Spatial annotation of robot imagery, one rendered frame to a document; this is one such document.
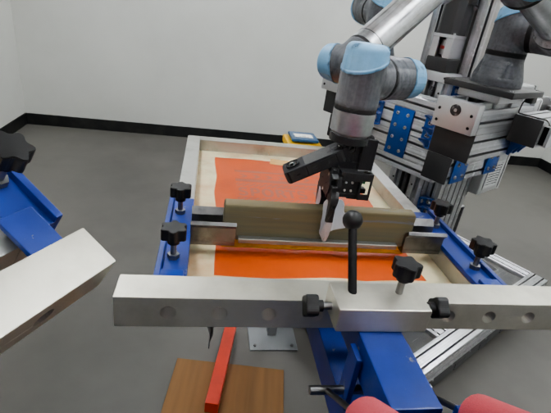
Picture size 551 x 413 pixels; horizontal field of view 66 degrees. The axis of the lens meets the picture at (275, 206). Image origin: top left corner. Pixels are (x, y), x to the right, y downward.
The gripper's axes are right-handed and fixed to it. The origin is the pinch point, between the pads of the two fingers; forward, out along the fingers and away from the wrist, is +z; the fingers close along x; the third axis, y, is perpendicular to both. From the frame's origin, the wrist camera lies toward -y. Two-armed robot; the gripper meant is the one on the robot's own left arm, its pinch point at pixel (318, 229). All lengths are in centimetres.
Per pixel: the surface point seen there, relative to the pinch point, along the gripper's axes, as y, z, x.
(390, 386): -1.5, -3.0, -40.6
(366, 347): -2.3, -3.0, -34.9
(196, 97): -36, 56, 368
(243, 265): -14.8, 5.4, -5.5
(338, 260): 4.4, 5.3, -2.7
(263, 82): 31, 33, 368
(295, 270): -5.1, 5.4, -6.8
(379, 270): 12.0, 5.3, -5.9
